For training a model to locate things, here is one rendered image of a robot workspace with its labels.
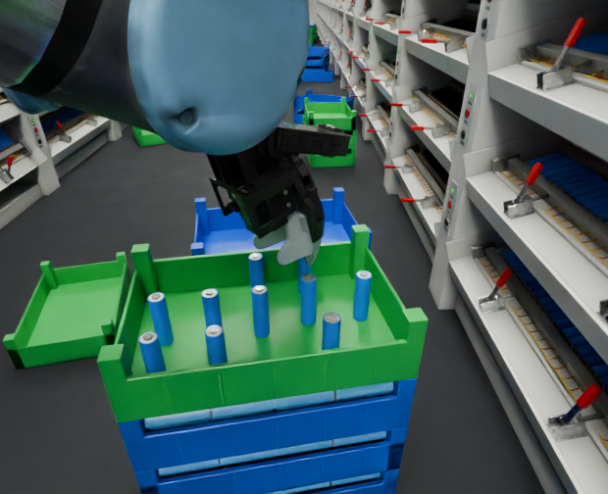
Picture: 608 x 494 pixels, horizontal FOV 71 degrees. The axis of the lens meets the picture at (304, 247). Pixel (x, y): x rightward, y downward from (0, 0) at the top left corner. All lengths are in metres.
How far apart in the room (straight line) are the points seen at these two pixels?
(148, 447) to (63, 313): 0.74
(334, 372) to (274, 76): 0.31
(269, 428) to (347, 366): 0.11
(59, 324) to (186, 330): 0.66
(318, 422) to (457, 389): 0.49
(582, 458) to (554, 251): 0.27
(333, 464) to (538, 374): 0.38
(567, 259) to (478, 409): 0.36
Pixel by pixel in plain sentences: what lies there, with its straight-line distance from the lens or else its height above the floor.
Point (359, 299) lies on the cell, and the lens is 0.51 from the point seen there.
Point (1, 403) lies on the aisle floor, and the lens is 1.03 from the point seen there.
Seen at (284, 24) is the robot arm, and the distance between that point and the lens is 0.20.
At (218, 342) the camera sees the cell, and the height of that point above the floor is 0.38.
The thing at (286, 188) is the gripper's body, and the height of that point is 0.50.
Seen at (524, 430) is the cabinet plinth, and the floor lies 0.03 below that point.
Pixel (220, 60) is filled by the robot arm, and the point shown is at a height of 0.65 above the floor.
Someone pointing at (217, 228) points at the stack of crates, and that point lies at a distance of 0.90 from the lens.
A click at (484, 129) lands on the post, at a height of 0.44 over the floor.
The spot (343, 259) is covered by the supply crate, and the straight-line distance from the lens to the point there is 0.60.
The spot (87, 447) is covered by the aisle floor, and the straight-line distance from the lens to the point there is 0.89.
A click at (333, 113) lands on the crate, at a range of 2.19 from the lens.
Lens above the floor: 0.67
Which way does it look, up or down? 31 degrees down
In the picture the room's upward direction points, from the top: straight up
